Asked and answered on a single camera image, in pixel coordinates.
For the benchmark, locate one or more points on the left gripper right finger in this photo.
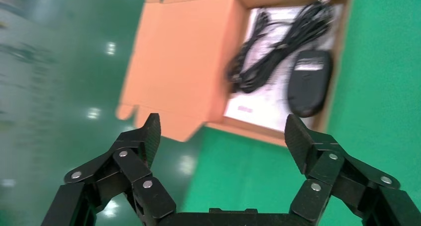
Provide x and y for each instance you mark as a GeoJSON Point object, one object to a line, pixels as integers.
{"type": "Point", "coordinates": [329, 172]}

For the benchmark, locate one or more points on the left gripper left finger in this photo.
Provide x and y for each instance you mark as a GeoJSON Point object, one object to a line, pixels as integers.
{"type": "Point", "coordinates": [131, 165]}

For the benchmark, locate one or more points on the orange cardboard box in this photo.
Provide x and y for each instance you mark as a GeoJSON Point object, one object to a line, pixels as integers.
{"type": "Point", "coordinates": [184, 60]}

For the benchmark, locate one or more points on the white printed paper sheet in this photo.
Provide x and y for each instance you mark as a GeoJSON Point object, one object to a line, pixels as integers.
{"type": "Point", "coordinates": [263, 102]}

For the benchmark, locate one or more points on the green table mat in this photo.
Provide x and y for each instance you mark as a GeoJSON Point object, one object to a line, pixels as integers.
{"type": "Point", "coordinates": [378, 86]}

